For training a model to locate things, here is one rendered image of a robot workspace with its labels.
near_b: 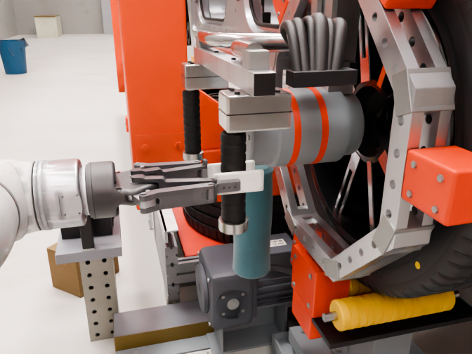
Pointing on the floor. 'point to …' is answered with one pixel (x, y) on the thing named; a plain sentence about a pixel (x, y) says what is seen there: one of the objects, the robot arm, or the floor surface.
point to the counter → (48, 26)
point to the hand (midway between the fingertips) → (236, 176)
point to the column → (100, 296)
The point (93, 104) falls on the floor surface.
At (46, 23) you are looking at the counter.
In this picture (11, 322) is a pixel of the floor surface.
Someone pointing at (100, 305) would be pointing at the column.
